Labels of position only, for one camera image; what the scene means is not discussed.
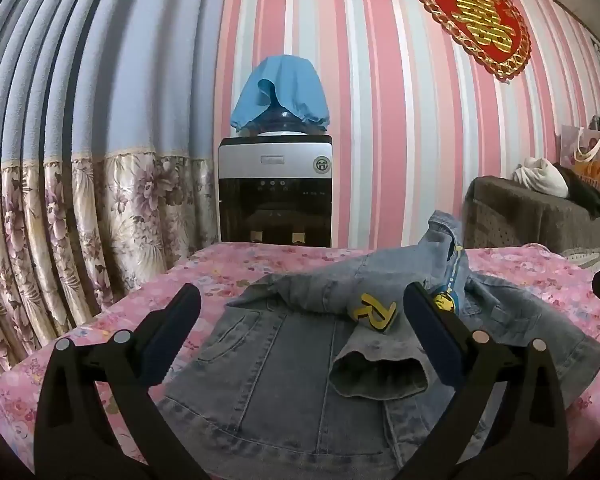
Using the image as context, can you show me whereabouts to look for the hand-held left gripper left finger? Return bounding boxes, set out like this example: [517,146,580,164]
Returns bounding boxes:
[34,284,211,480]

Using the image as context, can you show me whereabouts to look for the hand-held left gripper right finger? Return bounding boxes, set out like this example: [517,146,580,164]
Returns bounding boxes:
[395,282,570,480]

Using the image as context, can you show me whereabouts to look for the blue denim jacket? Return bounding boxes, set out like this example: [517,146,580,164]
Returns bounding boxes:
[157,210,600,480]

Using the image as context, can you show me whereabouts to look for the pink floral bedsheet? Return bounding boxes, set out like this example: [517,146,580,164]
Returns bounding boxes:
[0,242,600,480]

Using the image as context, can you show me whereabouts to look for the black cloth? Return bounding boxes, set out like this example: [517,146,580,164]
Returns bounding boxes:
[555,162,600,221]

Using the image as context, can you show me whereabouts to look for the brown covered cabinet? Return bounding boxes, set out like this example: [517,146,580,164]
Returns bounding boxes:
[462,176,600,261]

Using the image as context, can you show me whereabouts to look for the white cloth bundle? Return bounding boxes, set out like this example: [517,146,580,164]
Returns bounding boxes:
[512,156,570,198]

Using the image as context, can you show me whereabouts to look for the pink gift bag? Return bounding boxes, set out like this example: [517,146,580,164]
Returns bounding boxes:
[560,107,600,191]

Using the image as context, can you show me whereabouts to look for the silver black water dispenser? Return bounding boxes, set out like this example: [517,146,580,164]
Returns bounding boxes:
[217,135,333,248]

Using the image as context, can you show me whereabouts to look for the grey floral curtain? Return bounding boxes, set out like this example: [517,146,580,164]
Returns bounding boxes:
[0,0,246,391]

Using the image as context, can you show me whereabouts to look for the blue water bottle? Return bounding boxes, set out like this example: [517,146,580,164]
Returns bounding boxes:
[252,105,311,136]

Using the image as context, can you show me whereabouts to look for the blue cloth bottle cover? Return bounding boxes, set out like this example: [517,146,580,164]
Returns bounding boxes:
[230,54,331,136]

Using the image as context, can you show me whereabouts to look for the red heart wall decoration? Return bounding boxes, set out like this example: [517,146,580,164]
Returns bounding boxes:
[411,0,532,83]

